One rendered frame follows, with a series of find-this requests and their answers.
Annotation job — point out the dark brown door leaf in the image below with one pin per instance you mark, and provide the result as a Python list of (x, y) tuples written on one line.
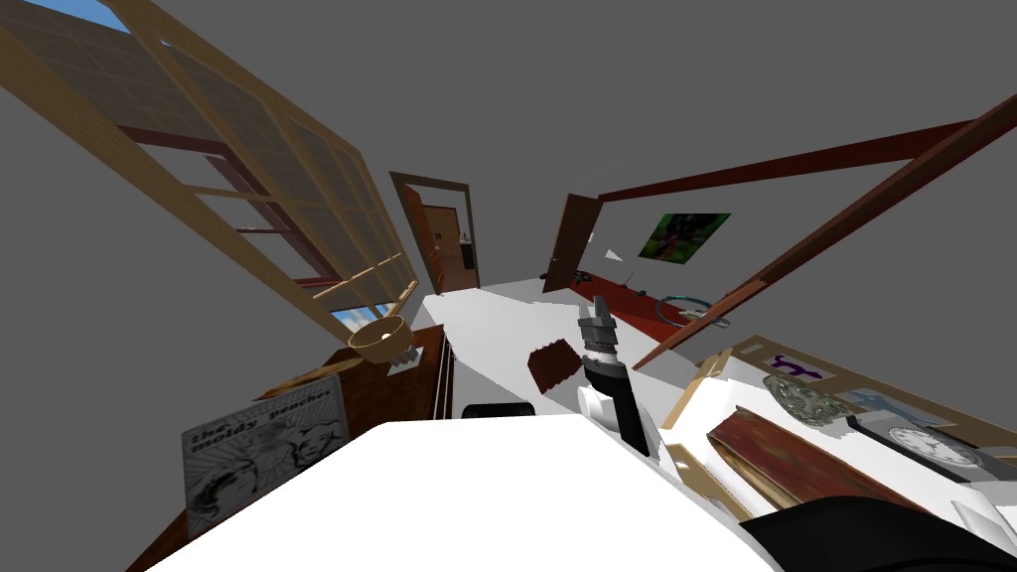
[(570, 242)]

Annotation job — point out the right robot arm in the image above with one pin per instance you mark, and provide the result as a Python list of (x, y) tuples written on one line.
[(624, 401)]

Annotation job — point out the brown wooden cabinet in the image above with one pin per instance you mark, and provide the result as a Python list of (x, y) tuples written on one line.
[(381, 389)]

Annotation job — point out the picture with purple figure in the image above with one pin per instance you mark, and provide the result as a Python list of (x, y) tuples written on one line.
[(790, 367)]

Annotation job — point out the large wooden frame window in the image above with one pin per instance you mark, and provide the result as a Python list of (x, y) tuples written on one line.
[(238, 159)]

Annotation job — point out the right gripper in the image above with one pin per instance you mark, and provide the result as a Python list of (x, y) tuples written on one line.
[(597, 330)]

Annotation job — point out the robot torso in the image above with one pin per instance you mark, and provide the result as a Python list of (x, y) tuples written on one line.
[(477, 500)]

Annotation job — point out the white shelf with wooden frame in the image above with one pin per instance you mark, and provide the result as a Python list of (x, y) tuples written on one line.
[(715, 401)]

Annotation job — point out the black framed white clock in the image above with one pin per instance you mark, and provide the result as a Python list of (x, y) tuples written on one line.
[(929, 445)]

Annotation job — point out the wooden bowl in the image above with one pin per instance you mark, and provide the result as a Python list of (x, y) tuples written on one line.
[(383, 338)]

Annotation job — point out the red-brown wooden board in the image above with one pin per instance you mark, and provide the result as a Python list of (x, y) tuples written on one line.
[(802, 465)]

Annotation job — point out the green picture on wall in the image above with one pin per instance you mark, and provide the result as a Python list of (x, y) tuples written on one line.
[(683, 237)]

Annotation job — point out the red-brown box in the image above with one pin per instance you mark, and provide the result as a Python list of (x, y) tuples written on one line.
[(554, 365)]

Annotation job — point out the black and white poster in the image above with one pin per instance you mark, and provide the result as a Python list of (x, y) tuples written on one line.
[(262, 457)]

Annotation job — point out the grey-green round ornament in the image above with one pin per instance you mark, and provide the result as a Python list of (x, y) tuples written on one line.
[(806, 401)]

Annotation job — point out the brown wooden door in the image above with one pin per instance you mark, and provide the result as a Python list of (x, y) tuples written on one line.
[(445, 246)]

